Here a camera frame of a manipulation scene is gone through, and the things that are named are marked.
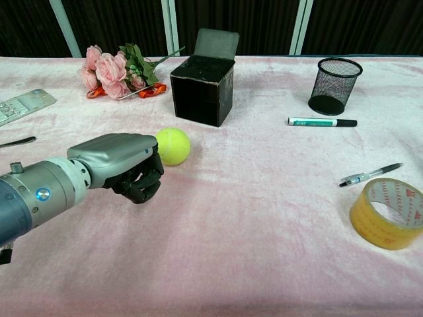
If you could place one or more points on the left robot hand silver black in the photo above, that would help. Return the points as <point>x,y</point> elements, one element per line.
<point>109,152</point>

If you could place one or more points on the yellow tennis ball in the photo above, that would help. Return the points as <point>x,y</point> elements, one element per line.
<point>175,145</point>

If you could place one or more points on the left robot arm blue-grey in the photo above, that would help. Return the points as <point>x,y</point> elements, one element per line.
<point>33,195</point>

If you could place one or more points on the black cardboard box open flap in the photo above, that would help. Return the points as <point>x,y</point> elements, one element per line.
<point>198,99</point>

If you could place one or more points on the pink artificial rose bouquet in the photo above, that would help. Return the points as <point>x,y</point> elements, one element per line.
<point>109,69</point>

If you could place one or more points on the metal fork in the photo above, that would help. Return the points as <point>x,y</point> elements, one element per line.
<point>20,141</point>

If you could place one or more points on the silver blister pack tray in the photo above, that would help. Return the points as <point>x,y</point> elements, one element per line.
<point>26,102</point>

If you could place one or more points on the pink plush table cloth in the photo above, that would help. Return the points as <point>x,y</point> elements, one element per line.
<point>231,231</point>

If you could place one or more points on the green and black marker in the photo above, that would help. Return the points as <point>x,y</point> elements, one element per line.
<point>314,122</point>

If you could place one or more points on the black mesh pen holder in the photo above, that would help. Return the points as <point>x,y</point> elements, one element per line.
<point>333,82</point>

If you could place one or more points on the clear black ballpoint pen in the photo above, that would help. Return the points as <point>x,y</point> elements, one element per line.
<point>367,176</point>

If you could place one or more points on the yellow packing tape roll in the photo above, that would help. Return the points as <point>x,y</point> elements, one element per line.
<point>373,228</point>

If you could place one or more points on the white divider frame post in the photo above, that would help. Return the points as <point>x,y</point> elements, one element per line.
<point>170,26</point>
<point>300,26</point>
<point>67,29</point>

